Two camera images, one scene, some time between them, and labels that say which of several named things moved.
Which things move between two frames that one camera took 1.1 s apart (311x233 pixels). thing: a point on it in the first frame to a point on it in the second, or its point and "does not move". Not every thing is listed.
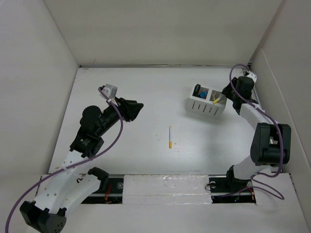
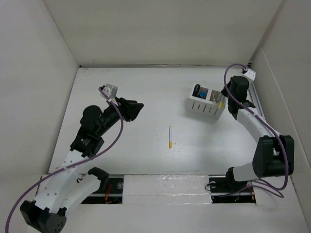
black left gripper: x=128 y=109 does not move
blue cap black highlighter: x=203 y=94 does not move
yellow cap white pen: x=216 y=100 to x=221 y=104
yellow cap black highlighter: x=196 y=90 does not move
